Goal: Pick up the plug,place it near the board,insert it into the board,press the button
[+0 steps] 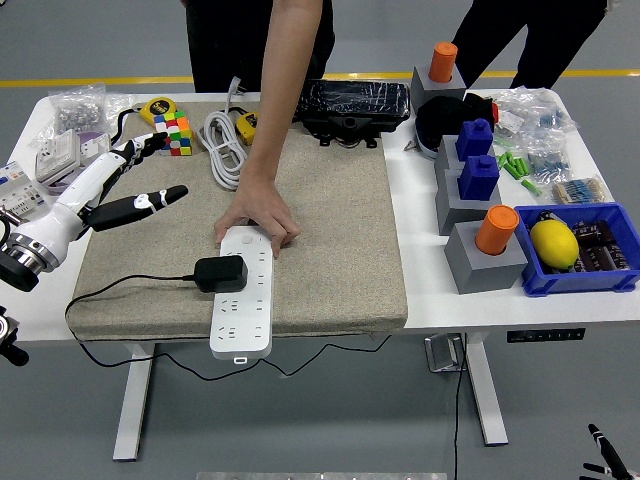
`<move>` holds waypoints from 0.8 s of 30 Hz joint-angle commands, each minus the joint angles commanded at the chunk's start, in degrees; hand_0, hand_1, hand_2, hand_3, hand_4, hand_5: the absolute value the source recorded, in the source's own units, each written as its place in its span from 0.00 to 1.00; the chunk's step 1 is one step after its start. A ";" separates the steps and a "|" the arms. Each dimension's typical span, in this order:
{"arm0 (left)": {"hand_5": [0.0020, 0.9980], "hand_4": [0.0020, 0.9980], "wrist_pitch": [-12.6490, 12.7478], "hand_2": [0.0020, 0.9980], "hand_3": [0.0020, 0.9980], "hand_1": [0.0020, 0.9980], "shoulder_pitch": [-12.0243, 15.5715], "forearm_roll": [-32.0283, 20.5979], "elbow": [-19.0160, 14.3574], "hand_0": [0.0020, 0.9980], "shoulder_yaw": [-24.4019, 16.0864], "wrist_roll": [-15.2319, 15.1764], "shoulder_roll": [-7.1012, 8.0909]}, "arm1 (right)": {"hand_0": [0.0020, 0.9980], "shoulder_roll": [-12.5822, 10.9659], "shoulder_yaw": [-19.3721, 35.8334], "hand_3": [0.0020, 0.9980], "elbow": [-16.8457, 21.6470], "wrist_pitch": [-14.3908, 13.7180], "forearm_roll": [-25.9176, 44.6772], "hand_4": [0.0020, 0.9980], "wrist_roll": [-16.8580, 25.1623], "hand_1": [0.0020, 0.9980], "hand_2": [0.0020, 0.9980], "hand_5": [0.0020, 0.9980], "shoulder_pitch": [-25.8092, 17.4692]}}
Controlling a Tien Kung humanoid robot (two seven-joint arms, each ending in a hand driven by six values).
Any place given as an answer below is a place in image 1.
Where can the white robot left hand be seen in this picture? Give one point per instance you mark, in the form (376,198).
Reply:
(80,190)

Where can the person's left hand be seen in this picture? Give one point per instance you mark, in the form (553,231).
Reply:
(262,205)

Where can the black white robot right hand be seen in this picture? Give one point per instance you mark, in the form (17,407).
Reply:
(607,452)

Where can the black plug adapter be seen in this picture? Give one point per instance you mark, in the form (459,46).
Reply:
(222,274)

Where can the white power strip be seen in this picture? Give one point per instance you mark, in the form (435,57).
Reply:
(245,325)

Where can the person's left forearm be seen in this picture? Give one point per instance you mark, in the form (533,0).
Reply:
(285,85)

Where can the white circuit breaker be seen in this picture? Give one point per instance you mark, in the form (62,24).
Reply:
(17,192)

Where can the grey-brown mat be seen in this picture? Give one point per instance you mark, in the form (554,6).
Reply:
(325,225)

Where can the clear bag of screws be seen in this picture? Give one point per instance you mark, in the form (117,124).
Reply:
(75,115)

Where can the yellow tape measure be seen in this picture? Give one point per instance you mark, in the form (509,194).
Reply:
(157,107)
(246,125)

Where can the colourful puzzle cube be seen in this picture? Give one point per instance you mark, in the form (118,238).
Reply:
(180,130)

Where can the black table control panel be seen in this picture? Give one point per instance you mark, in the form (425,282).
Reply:
(545,335)

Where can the white table leg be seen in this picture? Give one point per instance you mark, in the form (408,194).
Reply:
(135,400)
(487,395)

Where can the black film-wrapped device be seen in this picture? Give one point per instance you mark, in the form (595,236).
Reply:
(357,100)

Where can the small metal clip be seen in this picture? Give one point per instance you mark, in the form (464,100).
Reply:
(410,146)

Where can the person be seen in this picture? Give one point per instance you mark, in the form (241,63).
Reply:
(225,45)
(500,30)

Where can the blue plastic bin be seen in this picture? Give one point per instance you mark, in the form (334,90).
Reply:
(575,282)

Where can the grey block with square hole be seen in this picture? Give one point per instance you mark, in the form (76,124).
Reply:
(450,210)
(445,155)

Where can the black cap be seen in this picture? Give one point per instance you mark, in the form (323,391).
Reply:
(440,120)

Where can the grey block with round hole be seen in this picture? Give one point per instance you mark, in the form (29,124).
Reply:
(430,92)
(480,272)

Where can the blue stepped block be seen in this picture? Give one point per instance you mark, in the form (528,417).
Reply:
(472,140)
(477,180)

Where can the yellow lemon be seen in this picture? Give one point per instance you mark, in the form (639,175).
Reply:
(552,242)

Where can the orange cylinder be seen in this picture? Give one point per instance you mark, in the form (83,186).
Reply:
(442,62)
(495,232)

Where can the red plastic piece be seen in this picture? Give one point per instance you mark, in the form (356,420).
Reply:
(495,112)

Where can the clear bag of taped resistors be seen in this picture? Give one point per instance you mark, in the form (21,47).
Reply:
(580,190)

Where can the clear bag of blue resistors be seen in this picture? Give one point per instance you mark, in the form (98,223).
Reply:
(547,165)
(545,117)

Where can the white wall socket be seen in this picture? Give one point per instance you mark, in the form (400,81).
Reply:
(57,155)
(95,144)

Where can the silver metal bracket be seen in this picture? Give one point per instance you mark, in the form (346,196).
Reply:
(442,352)

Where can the green wall anchor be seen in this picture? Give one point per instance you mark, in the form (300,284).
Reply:
(500,160)
(531,187)
(511,158)
(511,171)
(522,166)

